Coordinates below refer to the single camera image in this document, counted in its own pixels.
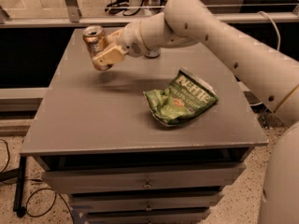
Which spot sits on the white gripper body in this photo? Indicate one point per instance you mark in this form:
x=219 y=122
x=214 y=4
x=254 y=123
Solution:
x=131 y=40

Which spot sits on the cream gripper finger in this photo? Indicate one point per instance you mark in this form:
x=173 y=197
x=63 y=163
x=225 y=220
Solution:
x=115 y=37
x=109 y=56

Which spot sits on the orange soda can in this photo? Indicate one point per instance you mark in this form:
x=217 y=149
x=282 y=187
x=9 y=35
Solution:
x=95 y=40

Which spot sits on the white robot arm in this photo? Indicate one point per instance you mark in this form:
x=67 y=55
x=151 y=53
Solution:
x=272 y=76

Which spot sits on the green white 7up can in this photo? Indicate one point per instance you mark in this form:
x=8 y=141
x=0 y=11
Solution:
x=153 y=53

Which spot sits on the grey metal railing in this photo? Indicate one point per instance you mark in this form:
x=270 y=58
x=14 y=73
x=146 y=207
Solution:
x=37 y=13

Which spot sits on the green chip bag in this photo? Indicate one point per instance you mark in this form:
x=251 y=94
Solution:
x=185 y=98

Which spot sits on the grey drawer cabinet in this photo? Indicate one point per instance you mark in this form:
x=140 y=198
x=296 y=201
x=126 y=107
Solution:
x=97 y=142

